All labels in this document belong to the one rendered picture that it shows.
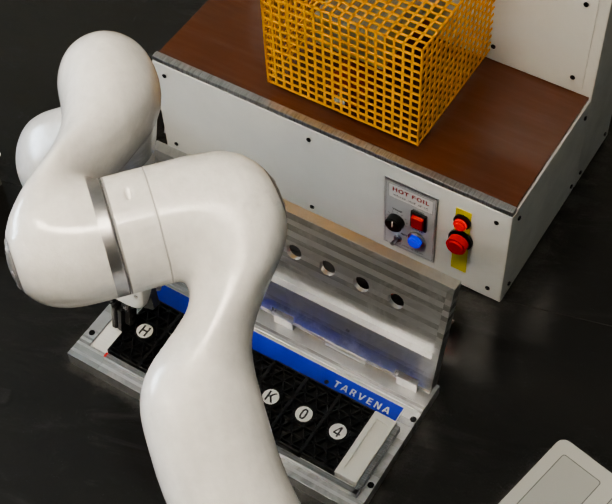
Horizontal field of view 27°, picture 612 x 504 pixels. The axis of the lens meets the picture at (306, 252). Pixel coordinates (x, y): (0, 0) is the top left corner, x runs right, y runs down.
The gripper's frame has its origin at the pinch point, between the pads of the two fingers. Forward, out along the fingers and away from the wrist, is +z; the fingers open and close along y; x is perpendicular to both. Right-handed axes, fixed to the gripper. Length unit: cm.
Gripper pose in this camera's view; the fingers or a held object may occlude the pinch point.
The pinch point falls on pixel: (124, 312)
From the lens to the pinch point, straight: 166.3
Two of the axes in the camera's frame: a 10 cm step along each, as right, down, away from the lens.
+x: 5.3, -5.5, 6.5
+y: 8.5, 4.1, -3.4
